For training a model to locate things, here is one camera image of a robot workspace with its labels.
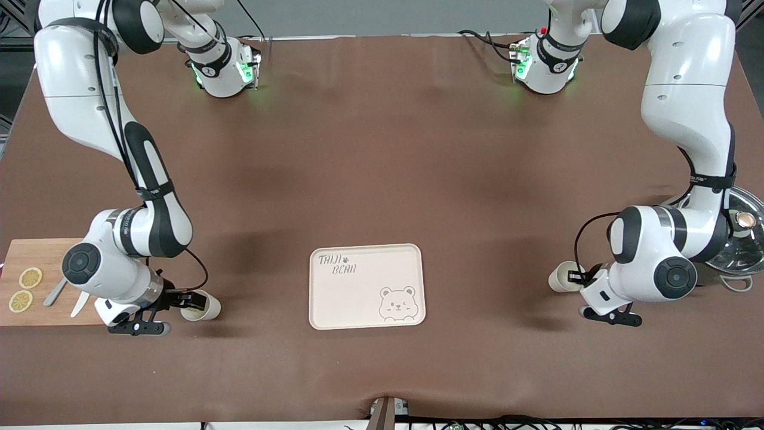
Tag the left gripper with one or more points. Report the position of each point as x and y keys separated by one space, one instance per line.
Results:
x=588 y=275

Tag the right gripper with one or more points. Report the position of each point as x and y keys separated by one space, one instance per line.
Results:
x=171 y=297

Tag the white IKEA cup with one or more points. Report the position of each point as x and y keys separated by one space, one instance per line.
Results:
x=209 y=309
x=558 y=279

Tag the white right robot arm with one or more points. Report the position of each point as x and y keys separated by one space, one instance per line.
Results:
x=89 y=119

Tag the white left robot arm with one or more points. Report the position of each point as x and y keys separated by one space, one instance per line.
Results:
x=686 y=119

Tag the cream bear print tray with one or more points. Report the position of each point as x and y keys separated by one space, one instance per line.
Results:
x=358 y=298

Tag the white plastic knife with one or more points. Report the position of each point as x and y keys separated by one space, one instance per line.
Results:
x=79 y=306

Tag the grey plastic knife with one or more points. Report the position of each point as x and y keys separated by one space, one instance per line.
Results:
x=54 y=294

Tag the dried lemon slice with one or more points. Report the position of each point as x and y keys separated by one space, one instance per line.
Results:
x=20 y=301
x=30 y=278

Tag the bamboo cutting board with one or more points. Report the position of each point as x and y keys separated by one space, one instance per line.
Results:
x=36 y=254

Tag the brown table cover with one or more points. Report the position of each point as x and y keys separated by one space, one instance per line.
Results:
x=382 y=179

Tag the grey mount bracket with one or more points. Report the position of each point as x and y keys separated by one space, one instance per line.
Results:
x=387 y=413

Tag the aluminium frame profile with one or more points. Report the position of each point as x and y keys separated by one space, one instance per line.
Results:
x=751 y=12

